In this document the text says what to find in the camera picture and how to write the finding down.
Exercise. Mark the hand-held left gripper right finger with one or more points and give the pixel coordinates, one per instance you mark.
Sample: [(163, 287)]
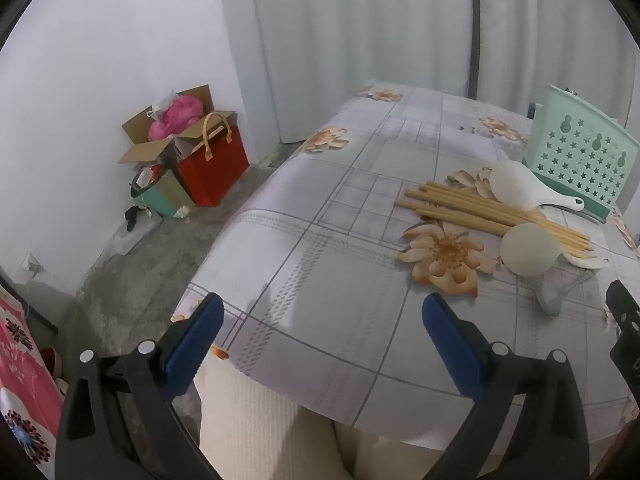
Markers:
[(452, 345)]

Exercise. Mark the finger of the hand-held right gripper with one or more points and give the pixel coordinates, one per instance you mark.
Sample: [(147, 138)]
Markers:
[(625, 305)]

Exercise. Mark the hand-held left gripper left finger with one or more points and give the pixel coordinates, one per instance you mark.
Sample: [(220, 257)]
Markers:
[(197, 345)]

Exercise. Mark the grey metal spoon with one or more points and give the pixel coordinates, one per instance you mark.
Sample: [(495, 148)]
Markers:
[(552, 300)]

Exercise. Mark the white plastic rice spoon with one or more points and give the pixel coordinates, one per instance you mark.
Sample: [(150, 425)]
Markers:
[(530, 250), (515, 185)]

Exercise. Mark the pile of wooden chopsticks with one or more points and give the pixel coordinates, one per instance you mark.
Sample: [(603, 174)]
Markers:
[(465, 207)]

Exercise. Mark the mint green plastic utensil basket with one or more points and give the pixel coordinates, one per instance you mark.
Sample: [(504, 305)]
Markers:
[(575, 160)]

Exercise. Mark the floral checked tablecloth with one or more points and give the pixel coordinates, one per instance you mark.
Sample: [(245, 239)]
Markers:
[(350, 260)]

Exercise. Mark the black item on floor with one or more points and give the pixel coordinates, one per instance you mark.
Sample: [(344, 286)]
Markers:
[(134, 217)]

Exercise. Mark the green paper bag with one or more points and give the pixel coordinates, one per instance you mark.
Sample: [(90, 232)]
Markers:
[(167, 195)]

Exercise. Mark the red gift bag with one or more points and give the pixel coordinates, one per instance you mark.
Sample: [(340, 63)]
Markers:
[(215, 170)]

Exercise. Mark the pink floral cloth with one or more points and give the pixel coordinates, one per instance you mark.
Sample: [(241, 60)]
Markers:
[(22, 375)]

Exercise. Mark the brown cardboard box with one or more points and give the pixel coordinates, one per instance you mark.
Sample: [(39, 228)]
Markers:
[(145, 147)]

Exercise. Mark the pink plastic bag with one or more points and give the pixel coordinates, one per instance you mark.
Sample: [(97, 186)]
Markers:
[(175, 115)]

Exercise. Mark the small white plastic bag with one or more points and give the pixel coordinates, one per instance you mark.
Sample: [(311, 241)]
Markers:
[(162, 102)]

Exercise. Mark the white curtain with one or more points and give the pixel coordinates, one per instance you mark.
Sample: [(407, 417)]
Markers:
[(350, 35), (550, 25)]

